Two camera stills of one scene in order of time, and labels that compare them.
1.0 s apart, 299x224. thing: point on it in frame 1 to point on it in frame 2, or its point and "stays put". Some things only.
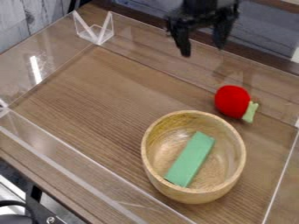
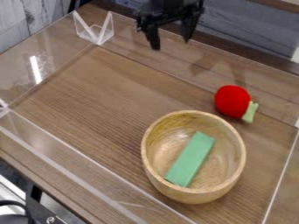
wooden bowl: [193, 153] stays put
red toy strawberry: [233, 103] stays put
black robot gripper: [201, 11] to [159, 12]
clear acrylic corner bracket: [95, 33] stays put
